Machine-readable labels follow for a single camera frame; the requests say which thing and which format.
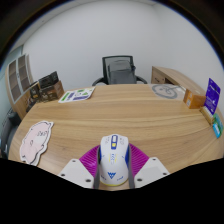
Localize wooden side cabinet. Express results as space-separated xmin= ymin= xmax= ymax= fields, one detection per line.
xmin=150 ymin=65 xmax=206 ymax=96

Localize green and white printed sheet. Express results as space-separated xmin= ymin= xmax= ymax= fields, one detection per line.
xmin=58 ymin=86 xmax=96 ymax=104

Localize orange cardboard box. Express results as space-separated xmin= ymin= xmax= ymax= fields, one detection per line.
xmin=182 ymin=88 xmax=207 ymax=110

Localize small blue box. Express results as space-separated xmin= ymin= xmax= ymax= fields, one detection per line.
xmin=213 ymin=123 xmax=223 ymax=139

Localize green flat box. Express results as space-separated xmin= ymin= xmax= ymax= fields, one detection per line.
xmin=211 ymin=113 xmax=224 ymax=132

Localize purple upright box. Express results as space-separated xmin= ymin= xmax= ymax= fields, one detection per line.
xmin=203 ymin=77 xmax=222 ymax=116

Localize tan flat box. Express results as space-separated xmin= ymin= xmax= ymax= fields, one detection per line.
xmin=199 ymin=105 xmax=216 ymax=126

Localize dark padded armchair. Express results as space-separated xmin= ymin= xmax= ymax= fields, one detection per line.
xmin=0 ymin=109 xmax=23 ymax=158

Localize pink animal-shaped mouse pad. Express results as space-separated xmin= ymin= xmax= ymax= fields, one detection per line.
xmin=19 ymin=120 xmax=55 ymax=167

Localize wooden shelf unit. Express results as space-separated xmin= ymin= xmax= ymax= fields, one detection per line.
xmin=4 ymin=53 xmax=38 ymax=120

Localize black cardboard box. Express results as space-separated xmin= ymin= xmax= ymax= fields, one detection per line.
xmin=37 ymin=70 xmax=60 ymax=90

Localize white and blue computer mouse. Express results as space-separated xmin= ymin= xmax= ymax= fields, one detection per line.
xmin=97 ymin=133 xmax=132 ymax=188

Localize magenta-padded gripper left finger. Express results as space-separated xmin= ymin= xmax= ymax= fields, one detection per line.
xmin=57 ymin=143 xmax=103 ymax=190

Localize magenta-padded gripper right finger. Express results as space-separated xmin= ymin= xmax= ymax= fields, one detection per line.
xmin=128 ymin=143 xmax=171 ymax=189

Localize grey mesh office chair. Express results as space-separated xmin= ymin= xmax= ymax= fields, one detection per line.
xmin=91 ymin=55 xmax=148 ymax=87

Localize brown cardboard box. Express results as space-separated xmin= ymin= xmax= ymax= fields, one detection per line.
xmin=29 ymin=80 xmax=65 ymax=104

